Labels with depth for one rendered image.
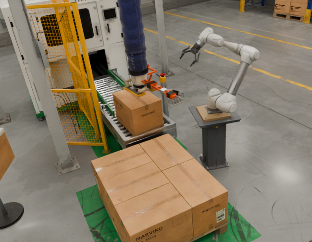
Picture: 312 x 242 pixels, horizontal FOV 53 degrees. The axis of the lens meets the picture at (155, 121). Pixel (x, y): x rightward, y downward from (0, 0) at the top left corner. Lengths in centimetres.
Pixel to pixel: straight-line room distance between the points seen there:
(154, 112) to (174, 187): 108
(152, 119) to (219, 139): 87
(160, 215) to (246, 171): 163
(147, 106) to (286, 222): 194
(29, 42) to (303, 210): 347
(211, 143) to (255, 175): 66
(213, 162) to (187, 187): 110
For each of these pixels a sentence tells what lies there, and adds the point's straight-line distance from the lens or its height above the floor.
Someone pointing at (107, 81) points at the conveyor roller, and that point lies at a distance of 557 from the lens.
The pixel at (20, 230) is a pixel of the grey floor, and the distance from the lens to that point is 395.
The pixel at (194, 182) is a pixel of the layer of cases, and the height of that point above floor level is 54.
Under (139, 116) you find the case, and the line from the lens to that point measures 370.
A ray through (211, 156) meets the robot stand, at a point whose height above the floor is 19.
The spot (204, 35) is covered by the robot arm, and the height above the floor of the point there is 175.
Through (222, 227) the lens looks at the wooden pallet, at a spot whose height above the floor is 9.
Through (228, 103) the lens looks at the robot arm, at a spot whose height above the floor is 99.
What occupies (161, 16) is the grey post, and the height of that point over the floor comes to 127.
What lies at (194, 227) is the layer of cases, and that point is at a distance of 309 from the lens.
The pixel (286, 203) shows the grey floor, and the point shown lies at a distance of 379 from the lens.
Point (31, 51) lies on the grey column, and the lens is 382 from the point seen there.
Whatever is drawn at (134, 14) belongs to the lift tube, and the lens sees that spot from 330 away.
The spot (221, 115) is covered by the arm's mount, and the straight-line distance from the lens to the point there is 370.
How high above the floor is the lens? 264
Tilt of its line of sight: 30 degrees down
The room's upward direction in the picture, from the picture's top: 7 degrees counter-clockwise
